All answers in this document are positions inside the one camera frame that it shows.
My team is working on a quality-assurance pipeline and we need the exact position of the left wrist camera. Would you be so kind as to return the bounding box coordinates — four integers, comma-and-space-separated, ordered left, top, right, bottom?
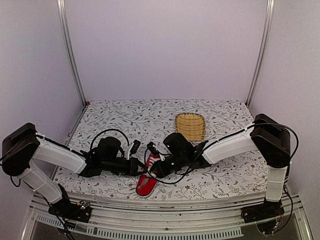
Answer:
124, 140, 141, 160

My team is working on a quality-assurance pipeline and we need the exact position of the aluminium front rail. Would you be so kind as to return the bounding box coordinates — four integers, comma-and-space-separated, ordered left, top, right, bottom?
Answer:
22, 193, 316, 240

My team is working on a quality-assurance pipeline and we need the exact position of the red canvas sneaker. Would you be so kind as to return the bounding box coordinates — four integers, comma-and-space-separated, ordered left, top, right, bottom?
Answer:
135, 153, 163, 198

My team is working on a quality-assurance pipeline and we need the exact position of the woven bamboo tray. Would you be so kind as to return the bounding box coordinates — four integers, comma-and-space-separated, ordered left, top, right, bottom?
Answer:
174, 112, 206, 141

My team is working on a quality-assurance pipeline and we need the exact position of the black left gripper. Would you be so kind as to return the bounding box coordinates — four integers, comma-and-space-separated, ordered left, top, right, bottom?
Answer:
102, 157, 150, 177

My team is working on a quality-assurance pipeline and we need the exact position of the aluminium frame post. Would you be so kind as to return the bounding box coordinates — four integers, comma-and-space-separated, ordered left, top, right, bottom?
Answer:
56, 0, 87, 107
245, 0, 275, 108

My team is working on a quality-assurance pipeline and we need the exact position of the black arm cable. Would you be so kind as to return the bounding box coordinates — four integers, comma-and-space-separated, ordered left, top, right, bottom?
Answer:
89, 128, 130, 158
143, 122, 300, 185

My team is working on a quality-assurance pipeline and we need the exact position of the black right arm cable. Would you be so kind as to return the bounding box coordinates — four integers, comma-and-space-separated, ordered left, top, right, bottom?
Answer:
143, 122, 300, 185

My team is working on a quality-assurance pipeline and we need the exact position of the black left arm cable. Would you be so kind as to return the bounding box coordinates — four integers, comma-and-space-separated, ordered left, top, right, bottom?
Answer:
89, 128, 130, 158

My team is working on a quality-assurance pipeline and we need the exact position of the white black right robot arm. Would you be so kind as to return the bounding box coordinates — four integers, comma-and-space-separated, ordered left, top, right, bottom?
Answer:
145, 113, 295, 218

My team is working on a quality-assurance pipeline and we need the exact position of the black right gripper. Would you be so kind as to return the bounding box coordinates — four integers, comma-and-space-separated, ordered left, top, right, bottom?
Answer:
147, 154, 187, 180

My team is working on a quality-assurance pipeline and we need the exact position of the right aluminium frame post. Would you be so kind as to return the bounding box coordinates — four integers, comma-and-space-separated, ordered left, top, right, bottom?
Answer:
245, 0, 275, 108

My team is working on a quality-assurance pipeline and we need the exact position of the white shoelace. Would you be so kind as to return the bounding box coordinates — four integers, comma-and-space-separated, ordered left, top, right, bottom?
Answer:
139, 154, 162, 177

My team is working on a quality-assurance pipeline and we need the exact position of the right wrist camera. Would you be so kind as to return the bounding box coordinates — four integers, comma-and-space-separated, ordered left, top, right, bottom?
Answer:
147, 142, 165, 162

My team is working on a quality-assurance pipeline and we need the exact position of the left aluminium frame post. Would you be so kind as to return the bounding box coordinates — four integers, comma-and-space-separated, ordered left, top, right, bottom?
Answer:
56, 0, 87, 107

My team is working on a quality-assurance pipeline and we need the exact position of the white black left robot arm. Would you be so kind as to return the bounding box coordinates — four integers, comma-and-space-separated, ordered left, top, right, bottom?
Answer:
0, 122, 146, 217

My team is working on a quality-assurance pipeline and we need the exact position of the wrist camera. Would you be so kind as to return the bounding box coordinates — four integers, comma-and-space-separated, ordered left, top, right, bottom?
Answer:
124, 140, 141, 160
147, 142, 165, 162

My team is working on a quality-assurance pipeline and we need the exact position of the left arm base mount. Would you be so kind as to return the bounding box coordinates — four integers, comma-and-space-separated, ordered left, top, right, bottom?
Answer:
48, 199, 93, 223

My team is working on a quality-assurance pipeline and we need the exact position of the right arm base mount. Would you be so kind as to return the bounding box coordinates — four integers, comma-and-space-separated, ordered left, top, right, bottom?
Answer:
240, 200, 285, 235

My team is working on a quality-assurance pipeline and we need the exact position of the floral patterned table mat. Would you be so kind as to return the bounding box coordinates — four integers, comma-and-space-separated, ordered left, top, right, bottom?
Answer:
53, 99, 286, 201

